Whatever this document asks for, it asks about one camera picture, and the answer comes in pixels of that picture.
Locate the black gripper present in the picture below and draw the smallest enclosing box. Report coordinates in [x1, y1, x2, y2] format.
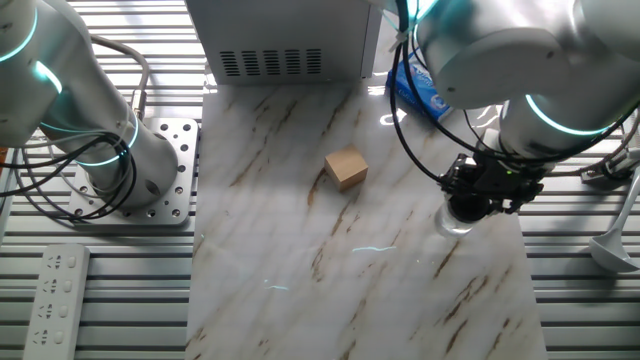
[439, 152, 545, 215]

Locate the clear glass jar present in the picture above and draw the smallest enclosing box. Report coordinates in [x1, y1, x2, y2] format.
[433, 202, 481, 239]

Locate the metal clamp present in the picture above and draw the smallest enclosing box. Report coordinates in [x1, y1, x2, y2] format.
[580, 147, 640, 184]

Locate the blue tissue pack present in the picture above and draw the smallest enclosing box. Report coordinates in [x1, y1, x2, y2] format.
[385, 52, 454, 122]

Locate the wooden block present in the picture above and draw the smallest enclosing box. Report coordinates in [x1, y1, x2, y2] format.
[323, 144, 370, 193]

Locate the silver metal case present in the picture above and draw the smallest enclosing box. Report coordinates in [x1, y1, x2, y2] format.
[183, 0, 386, 87]

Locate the white power strip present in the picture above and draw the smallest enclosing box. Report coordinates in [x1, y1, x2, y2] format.
[22, 243, 92, 360]

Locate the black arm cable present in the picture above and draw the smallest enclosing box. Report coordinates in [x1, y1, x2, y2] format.
[388, 0, 640, 184]

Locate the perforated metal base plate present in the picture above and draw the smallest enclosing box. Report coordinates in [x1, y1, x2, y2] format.
[67, 117, 200, 226]

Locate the black base cable bundle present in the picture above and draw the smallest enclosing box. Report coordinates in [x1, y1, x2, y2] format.
[0, 132, 139, 224]

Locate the grey base cable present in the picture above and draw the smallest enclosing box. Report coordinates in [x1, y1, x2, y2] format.
[89, 34, 152, 124]

